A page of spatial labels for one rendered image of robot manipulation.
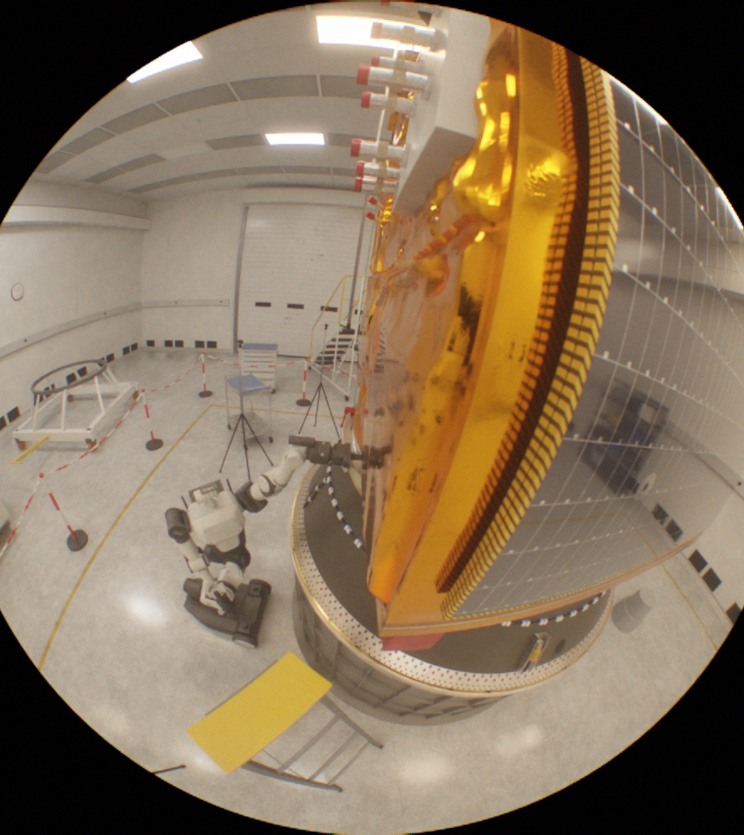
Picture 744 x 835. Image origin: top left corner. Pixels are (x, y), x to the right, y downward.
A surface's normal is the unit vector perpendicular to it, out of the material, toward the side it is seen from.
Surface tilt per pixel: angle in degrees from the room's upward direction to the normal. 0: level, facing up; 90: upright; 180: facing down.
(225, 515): 40
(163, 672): 0
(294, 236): 90
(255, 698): 0
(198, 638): 0
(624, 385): 90
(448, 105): 90
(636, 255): 90
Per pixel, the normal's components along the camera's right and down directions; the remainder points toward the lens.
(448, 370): -0.54, 0.15
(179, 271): 0.07, 0.45
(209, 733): 0.14, -0.89
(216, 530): 0.64, 0.33
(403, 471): -0.76, 0.17
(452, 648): -0.28, -0.10
